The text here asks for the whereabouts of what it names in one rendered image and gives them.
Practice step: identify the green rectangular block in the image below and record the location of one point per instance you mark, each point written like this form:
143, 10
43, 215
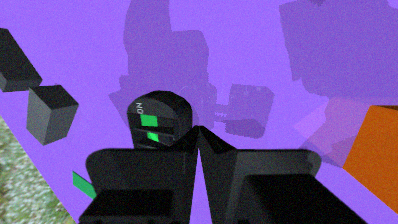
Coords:
83, 185

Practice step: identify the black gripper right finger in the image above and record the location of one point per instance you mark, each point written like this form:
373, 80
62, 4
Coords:
224, 168

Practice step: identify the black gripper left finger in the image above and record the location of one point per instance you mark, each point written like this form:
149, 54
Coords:
173, 168

